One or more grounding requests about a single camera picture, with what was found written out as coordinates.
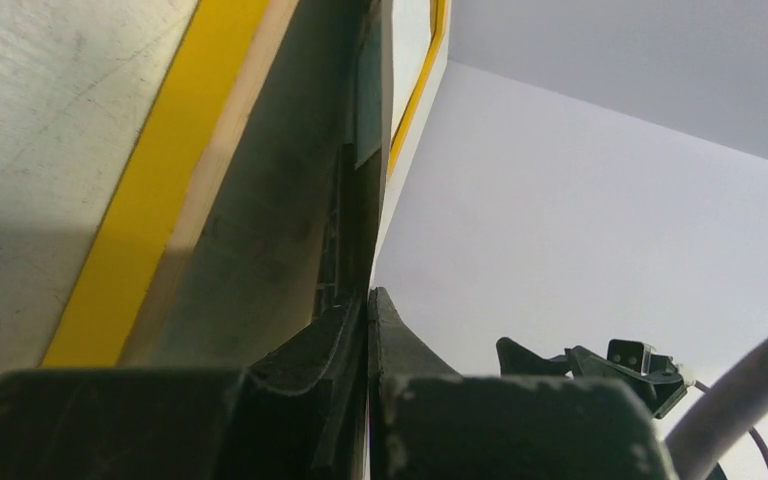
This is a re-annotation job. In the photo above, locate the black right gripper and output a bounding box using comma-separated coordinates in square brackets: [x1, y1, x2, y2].
[495, 337, 690, 419]

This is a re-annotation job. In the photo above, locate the yellow wooden picture frame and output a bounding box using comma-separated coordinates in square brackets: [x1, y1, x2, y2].
[42, 1, 449, 368]

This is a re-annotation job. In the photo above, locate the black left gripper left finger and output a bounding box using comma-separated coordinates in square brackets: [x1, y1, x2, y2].
[0, 297, 366, 479]

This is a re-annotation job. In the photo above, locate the clear acrylic sheet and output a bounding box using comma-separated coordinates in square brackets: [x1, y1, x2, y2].
[132, 1, 369, 366]

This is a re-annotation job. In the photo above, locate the sky and building photo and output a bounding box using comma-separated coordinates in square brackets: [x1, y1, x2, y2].
[312, 1, 384, 321]

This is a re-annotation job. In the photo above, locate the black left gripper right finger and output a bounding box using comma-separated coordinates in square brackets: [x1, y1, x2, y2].
[367, 288, 675, 479]

